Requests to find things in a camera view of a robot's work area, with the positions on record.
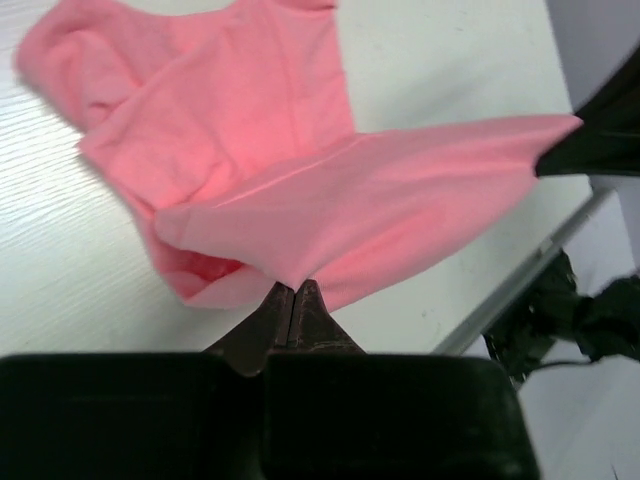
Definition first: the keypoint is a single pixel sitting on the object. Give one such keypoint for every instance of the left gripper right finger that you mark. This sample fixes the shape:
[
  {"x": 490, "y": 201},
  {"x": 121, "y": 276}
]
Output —
[{"x": 304, "y": 324}]

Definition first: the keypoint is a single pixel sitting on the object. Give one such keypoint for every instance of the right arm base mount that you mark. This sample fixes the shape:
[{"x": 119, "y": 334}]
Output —
[{"x": 552, "y": 325}]

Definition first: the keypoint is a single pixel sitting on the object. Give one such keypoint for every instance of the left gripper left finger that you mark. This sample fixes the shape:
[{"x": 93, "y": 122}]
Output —
[{"x": 245, "y": 348}]

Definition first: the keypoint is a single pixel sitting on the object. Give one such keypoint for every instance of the pink t shirt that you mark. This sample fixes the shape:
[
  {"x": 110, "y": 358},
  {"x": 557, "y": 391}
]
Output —
[{"x": 230, "y": 135}]

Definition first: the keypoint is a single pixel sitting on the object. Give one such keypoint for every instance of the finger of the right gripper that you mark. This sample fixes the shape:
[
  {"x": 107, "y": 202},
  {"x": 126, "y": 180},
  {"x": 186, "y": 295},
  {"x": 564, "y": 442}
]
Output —
[{"x": 607, "y": 142}]

